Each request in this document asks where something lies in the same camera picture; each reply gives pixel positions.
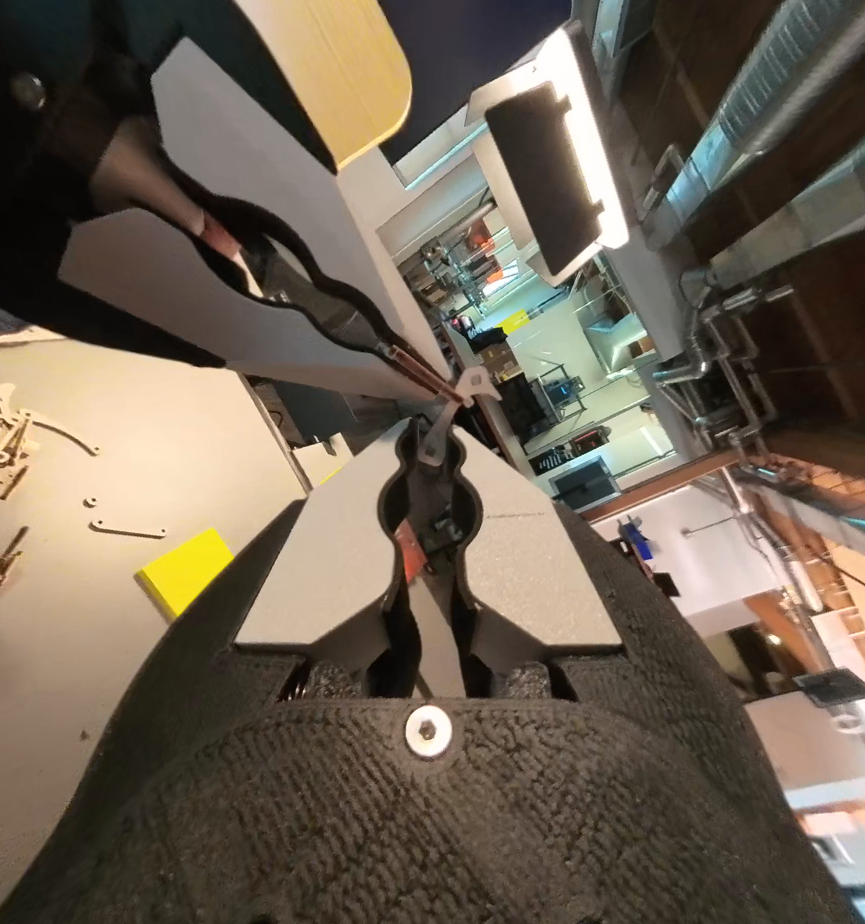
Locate flat wooden link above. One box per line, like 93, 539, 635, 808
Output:
89, 518, 168, 541

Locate spiral metal ventilation duct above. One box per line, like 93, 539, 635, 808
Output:
736, 462, 865, 539

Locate light wooden panel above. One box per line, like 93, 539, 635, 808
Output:
233, 0, 413, 174

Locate copper rod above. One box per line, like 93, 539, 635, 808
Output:
376, 345, 471, 404

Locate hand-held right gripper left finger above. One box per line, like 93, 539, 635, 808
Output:
234, 419, 422, 680

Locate blue wall-mounted device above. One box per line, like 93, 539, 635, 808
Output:
616, 516, 653, 560

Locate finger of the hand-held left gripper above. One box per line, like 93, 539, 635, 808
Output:
58, 208, 471, 404
149, 36, 453, 387

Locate grey box printer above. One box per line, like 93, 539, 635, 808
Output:
548, 456, 624, 512

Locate metal ceiling pipes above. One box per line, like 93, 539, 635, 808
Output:
652, 285, 798, 452

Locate dark grey desk cabinet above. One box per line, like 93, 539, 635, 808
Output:
248, 375, 361, 449

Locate black flat screen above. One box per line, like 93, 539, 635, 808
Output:
793, 667, 865, 707

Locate person's left hand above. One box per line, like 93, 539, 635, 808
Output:
91, 121, 244, 258

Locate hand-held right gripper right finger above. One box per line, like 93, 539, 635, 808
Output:
443, 424, 626, 680

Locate curved wooden strip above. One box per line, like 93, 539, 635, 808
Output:
31, 411, 101, 457

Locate yellow notepad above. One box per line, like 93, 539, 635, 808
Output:
135, 527, 235, 622

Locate black equipment rack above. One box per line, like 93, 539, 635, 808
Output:
501, 372, 592, 445

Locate large metal ventilation duct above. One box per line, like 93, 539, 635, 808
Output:
638, 0, 865, 250
707, 119, 865, 290

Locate rectangular hanging ceiling lamp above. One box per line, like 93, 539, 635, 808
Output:
467, 20, 632, 288

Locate small metal bracket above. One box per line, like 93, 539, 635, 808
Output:
416, 364, 504, 466

